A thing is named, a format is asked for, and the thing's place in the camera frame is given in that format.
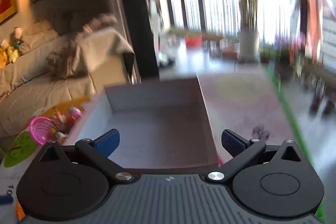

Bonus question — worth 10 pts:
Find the pink round toy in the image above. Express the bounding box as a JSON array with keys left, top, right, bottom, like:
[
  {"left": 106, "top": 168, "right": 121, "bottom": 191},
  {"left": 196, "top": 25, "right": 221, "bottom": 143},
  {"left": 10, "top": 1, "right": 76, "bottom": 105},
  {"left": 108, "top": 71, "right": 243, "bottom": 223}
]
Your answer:
[{"left": 52, "top": 106, "right": 82, "bottom": 134}]

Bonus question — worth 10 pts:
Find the pink plastic basket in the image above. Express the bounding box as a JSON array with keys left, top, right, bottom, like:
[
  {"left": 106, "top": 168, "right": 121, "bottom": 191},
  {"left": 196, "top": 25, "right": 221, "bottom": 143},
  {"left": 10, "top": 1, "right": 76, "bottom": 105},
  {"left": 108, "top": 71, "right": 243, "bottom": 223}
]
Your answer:
[{"left": 29, "top": 117, "right": 55, "bottom": 145}]

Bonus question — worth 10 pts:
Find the pink cardboard box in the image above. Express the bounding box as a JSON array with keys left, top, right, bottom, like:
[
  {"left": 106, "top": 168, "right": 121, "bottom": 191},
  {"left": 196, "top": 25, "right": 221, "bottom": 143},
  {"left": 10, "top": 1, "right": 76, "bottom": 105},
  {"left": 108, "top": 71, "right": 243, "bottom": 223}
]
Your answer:
[{"left": 67, "top": 78, "right": 218, "bottom": 173}]

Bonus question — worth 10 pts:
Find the beige sofa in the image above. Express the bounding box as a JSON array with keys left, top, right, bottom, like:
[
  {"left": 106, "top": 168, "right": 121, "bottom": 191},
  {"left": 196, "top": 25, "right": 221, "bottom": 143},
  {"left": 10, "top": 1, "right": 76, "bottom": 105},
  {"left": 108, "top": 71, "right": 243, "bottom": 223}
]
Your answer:
[{"left": 1, "top": 26, "right": 135, "bottom": 141}]

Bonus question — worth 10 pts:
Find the brown crumpled blanket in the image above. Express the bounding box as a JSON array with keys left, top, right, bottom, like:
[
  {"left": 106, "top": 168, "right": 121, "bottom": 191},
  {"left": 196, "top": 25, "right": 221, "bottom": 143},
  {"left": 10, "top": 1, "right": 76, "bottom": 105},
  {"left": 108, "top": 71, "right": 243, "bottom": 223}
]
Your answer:
[{"left": 46, "top": 13, "right": 118, "bottom": 79}]

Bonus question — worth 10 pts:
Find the white plant pot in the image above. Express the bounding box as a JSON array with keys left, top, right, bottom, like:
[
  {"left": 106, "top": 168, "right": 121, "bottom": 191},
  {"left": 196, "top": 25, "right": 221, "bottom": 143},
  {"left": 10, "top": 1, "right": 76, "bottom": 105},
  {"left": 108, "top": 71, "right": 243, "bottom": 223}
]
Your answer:
[{"left": 238, "top": 28, "right": 259, "bottom": 63}]

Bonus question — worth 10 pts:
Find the purple orchid pot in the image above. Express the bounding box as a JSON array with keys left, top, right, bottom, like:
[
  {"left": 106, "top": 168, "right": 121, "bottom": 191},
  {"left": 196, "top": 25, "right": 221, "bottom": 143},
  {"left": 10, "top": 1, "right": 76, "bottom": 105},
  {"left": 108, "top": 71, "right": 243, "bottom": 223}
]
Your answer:
[{"left": 274, "top": 33, "right": 306, "bottom": 81}]

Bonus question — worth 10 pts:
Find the red plastic basin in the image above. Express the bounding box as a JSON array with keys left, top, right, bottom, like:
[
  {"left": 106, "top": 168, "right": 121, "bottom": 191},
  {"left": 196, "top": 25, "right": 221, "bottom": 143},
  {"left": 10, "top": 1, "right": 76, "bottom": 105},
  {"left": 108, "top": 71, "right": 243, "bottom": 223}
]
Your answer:
[{"left": 185, "top": 35, "right": 203, "bottom": 48}]

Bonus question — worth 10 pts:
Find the yellow plush toy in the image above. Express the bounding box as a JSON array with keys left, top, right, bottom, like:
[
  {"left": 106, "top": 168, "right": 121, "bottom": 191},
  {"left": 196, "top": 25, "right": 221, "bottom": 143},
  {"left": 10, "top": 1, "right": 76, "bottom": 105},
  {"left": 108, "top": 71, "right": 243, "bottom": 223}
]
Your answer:
[{"left": 0, "top": 39, "right": 21, "bottom": 70}]

